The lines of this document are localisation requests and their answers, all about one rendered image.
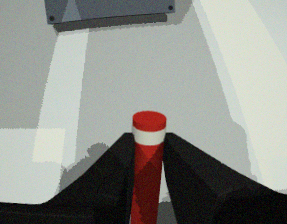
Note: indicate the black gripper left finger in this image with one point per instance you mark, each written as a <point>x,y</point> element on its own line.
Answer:
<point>103,195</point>

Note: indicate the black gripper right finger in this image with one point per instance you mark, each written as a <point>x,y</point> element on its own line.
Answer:
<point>204,191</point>

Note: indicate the grey sloped panel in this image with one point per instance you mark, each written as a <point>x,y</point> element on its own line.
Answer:
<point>66,11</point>

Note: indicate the dark red peg with white band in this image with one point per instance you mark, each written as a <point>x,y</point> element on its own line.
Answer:
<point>149,128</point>

